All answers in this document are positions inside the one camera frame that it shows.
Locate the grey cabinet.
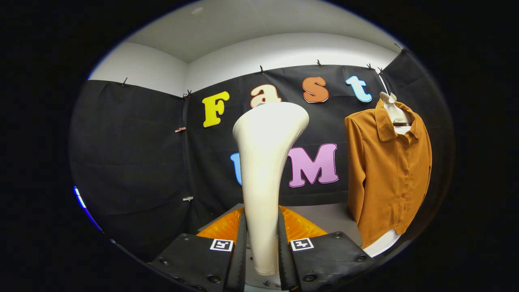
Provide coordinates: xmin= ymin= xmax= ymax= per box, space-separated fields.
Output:
xmin=197 ymin=203 xmax=363 ymax=246

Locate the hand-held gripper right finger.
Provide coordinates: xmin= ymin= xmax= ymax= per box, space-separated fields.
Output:
xmin=277 ymin=206 xmax=375 ymax=292

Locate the white clothes hanger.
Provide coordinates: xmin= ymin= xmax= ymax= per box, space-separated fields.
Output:
xmin=379 ymin=92 xmax=414 ymax=135

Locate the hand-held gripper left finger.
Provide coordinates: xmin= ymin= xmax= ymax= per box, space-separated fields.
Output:
xmin=149 ymin=207 xmax=248 ymax=292

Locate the orange button shirt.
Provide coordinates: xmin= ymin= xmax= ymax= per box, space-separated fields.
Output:
xmin=345 ymin=99 xmax=433 ymax=249

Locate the white garment steamer head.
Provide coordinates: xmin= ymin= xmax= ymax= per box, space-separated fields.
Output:
xmin=233 ymin=101 xmax=310 ymax=277

